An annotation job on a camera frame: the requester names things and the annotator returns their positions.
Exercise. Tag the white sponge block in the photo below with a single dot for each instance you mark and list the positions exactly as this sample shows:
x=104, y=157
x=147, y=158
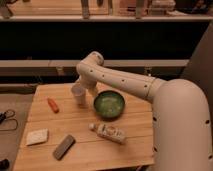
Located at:
x=37, y=137

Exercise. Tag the green ceramic bowl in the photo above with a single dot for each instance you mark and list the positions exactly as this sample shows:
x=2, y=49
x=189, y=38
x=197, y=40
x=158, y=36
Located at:
x=109, y=104

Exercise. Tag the grey remote control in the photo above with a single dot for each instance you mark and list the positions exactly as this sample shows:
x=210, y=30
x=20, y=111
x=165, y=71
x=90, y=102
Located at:
x=61, y=150

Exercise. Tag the long metal shelf rail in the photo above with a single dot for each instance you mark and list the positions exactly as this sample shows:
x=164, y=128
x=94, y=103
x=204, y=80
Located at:
x=67, y=67

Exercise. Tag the white plastic bottle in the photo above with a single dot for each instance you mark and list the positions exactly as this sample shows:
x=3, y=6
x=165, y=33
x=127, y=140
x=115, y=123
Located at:
x=108, y=132

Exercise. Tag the wooden table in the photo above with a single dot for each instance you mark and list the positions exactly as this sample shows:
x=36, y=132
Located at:
x=90, y=152

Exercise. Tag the orange carrot toy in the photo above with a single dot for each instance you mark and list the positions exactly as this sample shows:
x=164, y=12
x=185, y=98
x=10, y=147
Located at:
x=52, y=104

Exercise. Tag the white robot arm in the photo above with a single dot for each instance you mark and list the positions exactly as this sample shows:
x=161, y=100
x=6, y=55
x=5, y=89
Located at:
x=182, y=135

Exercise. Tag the black object floor corner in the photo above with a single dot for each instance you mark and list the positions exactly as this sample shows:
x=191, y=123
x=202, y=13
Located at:
x=4, y=164

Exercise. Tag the white ceramic cup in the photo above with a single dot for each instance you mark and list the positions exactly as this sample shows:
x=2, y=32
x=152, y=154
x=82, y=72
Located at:
x=79, y=93

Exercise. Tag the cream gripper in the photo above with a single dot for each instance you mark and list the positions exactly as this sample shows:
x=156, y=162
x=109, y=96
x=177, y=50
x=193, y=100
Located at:
x=89, y=84

